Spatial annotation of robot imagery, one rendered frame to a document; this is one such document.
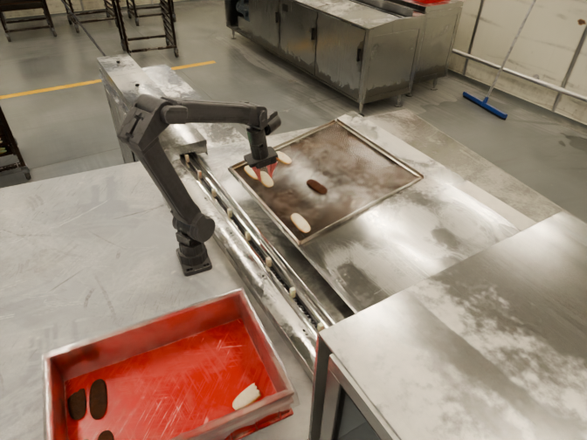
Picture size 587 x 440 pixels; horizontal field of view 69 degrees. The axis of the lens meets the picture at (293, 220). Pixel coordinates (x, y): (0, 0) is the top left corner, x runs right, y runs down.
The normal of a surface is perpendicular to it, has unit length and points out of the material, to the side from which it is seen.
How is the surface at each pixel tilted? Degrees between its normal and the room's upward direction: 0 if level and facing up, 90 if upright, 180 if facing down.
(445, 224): 10
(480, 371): 0
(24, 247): 0
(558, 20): 90
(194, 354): 0
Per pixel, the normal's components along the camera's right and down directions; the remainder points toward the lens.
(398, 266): -0.13, -0.72
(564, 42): -0.86, 0.31
